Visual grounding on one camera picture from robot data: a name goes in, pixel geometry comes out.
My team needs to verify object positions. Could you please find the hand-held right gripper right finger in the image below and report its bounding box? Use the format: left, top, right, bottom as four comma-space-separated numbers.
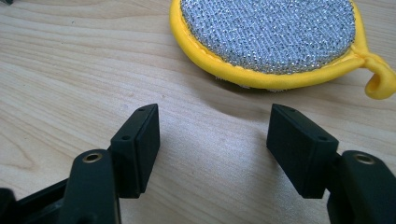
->
266, 103, 396, 224

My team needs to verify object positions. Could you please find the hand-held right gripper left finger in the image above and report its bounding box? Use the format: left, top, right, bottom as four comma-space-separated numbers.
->
57, 103, 161, 224

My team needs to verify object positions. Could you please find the yellow-rimmed silver scouring pad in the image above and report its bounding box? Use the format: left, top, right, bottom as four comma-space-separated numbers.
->
169, 0, 396, 101

